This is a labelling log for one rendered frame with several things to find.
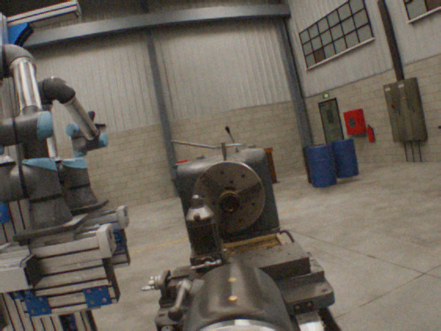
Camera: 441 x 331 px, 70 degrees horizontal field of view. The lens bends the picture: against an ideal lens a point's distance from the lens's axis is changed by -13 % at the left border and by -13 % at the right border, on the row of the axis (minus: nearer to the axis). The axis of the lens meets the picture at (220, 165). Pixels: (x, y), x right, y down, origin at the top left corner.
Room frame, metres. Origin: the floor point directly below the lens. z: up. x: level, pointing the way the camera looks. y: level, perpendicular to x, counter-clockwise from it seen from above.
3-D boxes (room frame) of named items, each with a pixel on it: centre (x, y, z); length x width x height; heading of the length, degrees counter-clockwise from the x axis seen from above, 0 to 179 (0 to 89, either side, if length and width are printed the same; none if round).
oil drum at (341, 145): (8.45, -3.01, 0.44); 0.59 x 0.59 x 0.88
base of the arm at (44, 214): (1.14, 0.61, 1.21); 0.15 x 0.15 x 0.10
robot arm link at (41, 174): (1.13, 0.61, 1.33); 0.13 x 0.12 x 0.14; 120
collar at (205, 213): (1.01, 0.09, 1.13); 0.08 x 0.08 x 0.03
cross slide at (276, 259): (1.00, 0.02, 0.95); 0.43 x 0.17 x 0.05; 89
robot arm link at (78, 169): (1.63, 0.68, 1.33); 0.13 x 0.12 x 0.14; 77
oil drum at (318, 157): (7.91, -2.23, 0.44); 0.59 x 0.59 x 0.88
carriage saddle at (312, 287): (0.96, 0.01, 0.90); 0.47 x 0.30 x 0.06; 89
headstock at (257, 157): (2.02, 0.00, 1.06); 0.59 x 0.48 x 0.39; 179
